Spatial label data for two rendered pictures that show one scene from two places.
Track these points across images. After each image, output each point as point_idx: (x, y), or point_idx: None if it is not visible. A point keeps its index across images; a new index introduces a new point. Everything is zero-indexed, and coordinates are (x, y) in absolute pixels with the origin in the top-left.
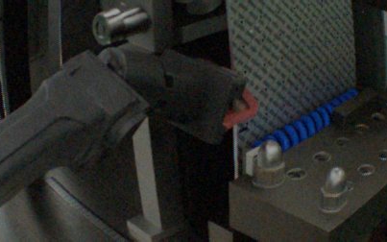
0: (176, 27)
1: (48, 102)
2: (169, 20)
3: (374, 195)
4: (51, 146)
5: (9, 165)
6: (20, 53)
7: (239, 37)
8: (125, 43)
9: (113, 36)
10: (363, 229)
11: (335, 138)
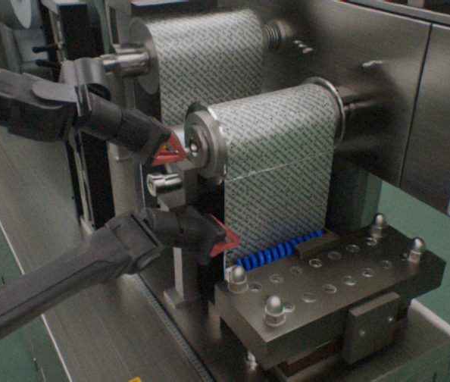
0: (205, 183)
1: (89, 250)
2: (195, 185)
3: (310, 322)
4: (85, 280)
5: (40, 299)
6: (102, 172)
7: (230, 204)
8: None
9: (158, 192)
10: (303, 345)
11: (291, 266)
